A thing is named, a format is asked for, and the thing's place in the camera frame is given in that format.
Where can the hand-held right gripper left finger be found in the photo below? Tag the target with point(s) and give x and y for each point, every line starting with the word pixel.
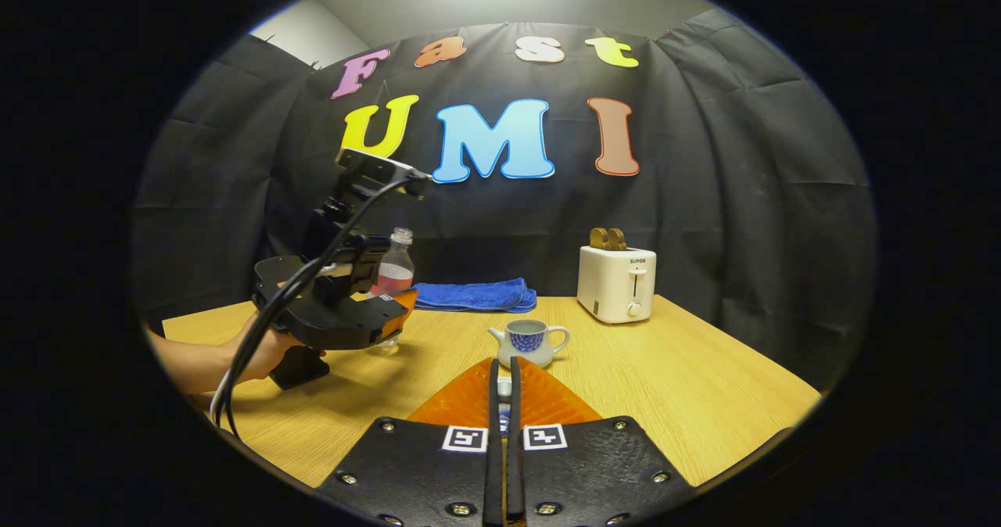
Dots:
pixel 422 472

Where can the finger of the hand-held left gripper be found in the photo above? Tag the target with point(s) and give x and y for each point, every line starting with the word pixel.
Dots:
pixel 403 308

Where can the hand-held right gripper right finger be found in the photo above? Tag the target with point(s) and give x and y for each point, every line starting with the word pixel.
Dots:
pixel 586 472

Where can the clear plastic water bottle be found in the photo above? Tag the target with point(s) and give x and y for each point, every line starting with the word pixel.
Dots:
pixel 396 265

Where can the white teacup lid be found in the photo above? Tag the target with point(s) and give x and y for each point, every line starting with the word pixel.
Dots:
pixel 504 387

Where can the white blue-patterned teacup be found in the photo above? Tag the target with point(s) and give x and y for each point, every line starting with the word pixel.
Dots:
pixel 528 347

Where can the blue folded towel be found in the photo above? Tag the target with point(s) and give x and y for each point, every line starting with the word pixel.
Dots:
pixel 477 296

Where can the white toaster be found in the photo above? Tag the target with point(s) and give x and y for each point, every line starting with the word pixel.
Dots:
pixel 614 285

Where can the brown bread slice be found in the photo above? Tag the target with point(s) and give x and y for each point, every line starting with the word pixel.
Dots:
pixel 618 240
pixel 599 239

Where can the black backdrop cloth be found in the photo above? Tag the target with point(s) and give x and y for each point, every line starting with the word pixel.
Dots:
pixel 704 198

